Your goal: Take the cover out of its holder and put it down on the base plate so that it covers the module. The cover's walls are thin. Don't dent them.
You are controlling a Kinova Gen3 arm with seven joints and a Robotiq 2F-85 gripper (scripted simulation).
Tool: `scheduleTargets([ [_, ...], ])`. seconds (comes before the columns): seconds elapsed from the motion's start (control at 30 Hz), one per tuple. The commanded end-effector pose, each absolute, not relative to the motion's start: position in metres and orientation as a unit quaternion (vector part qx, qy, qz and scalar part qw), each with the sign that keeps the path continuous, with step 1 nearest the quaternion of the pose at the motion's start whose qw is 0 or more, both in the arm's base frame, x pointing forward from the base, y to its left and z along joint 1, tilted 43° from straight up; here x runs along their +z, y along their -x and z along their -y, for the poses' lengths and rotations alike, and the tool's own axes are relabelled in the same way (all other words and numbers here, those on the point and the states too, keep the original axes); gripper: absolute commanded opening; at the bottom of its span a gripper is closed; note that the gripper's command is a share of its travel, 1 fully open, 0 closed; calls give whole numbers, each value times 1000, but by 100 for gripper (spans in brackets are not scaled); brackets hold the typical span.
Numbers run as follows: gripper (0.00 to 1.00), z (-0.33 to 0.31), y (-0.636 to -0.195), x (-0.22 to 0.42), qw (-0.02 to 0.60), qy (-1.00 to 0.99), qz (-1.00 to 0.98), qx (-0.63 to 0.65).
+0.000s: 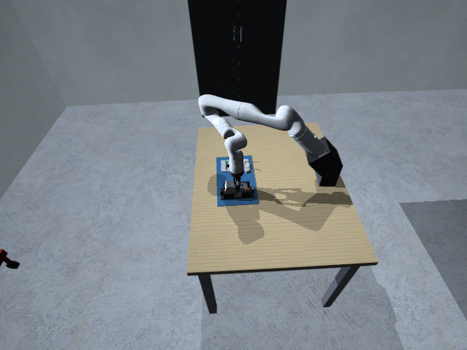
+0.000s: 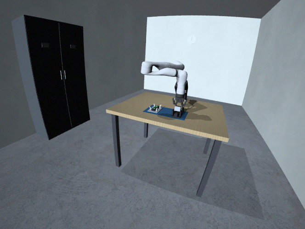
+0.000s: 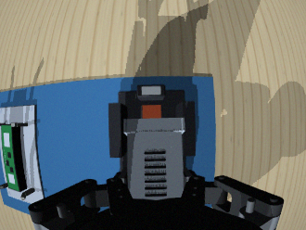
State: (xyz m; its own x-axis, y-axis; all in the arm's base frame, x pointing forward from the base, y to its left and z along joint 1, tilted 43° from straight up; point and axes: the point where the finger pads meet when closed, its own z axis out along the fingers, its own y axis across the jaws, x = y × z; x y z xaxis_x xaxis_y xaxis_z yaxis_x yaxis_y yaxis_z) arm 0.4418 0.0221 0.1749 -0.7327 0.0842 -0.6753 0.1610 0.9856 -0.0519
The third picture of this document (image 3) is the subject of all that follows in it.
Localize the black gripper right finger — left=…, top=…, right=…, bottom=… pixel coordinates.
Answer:
left=175, top=166, right=284, bottom=230

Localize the blue flat plate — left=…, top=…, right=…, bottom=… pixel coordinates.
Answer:
left=0, top=76, right=216, bottom=214

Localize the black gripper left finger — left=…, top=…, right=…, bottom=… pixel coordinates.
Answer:
left=28, top=167, right=140, bottom=230

